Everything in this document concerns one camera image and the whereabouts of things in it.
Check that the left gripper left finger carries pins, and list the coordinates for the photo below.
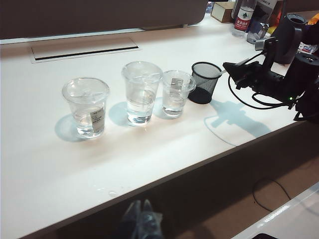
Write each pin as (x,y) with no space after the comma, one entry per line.
(133,219)

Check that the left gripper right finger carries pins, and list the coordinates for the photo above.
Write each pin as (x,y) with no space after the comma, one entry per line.
(150,219)

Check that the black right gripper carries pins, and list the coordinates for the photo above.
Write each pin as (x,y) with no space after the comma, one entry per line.
(274,84)

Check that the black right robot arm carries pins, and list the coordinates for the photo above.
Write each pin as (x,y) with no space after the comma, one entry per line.
(309,74)

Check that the small clear lidded cup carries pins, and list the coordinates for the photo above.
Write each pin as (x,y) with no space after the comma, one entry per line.
(174,99)

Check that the tall clear logo cup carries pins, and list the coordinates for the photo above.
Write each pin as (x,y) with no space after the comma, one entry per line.
(139,99)

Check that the clear lidded cup with label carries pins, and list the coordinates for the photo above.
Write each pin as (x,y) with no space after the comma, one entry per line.
(87,119)

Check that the black mesh pen holder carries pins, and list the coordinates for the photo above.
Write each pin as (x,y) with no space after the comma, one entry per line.
(202,92)

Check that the clear bottle with blue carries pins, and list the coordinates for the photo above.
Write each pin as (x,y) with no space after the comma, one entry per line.
(256,32)

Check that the red label water bottle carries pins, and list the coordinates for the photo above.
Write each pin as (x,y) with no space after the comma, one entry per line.
(243,22)

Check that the beige box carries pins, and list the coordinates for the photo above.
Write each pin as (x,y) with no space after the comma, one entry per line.
(221,12)

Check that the white lower platform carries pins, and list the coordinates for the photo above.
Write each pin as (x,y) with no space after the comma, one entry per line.
(286,224)

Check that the brown desk divider panel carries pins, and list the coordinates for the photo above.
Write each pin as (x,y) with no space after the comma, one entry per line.
(99,15)

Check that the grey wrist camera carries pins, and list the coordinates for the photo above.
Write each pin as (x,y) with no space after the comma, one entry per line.
(268,43)

